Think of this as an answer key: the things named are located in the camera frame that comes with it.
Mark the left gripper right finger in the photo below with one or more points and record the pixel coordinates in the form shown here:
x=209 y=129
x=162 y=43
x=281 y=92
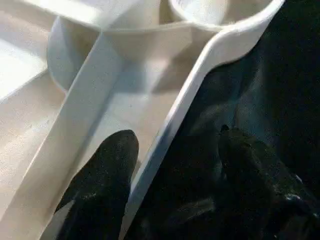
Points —
x=270 y=200

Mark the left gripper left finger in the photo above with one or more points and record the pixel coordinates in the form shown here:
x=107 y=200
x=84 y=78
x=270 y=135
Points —
x=100 y=190

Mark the white plastic table top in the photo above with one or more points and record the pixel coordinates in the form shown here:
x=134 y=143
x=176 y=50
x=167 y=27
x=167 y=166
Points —
x=40 y=100

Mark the black plastic mat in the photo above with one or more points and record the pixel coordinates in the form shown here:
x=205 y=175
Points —
x=280 y=100

